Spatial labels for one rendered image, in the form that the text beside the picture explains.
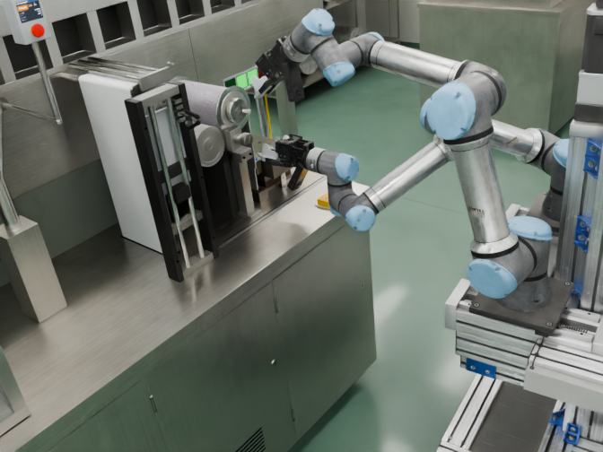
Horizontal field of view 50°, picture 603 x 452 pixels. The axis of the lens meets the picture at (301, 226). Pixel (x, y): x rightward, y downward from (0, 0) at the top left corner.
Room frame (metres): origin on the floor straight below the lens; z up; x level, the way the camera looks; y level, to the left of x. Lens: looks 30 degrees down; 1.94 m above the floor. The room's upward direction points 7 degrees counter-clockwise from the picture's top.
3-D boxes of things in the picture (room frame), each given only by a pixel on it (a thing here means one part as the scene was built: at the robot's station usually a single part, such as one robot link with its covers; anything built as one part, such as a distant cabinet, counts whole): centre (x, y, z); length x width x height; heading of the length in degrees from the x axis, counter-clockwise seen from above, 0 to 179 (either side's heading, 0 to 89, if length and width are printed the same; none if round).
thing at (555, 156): (1.82, -0.86, 0.98); 0.13 x 0.12 x 0.14; 15
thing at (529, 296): (1.41, -0.58, 0.87); 0.15 x 0.15 x 0.10
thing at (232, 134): (1.90, 0.16, 1.05); 0.06 x 0.05 x 0.31; 47
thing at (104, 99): (1.81, 0.51, 1.17); 0.34 x 0.05 x 0.54; 47
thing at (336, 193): (1.73, -0.13, 1.01); 0.11 x 0.08 x 0.11; 15
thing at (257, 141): (2.19, 0.17, 1.00); 0.40 x 0.16 x 0.06; 47
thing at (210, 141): (1.95, 0.34, 1.17); 0.26 x 0.12 x 0.12; 47
